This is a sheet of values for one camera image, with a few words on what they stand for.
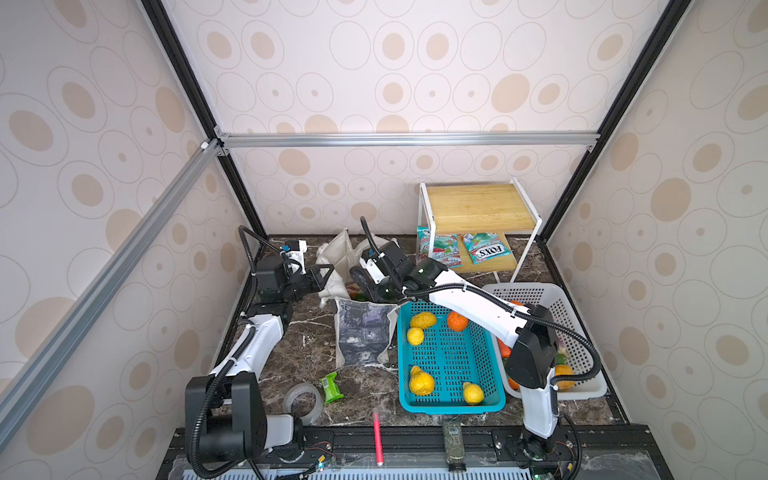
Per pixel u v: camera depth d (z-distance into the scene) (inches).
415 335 35.2
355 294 31.3
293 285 27.9
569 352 33.3
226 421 16.1
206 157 33.0
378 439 29.3
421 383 30.6
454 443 28.1
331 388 32.0
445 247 36.1
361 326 29.5
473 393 30.6
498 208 32.8
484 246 36.3
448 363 34.3
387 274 24.5
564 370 33.2
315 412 30.1
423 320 36.2
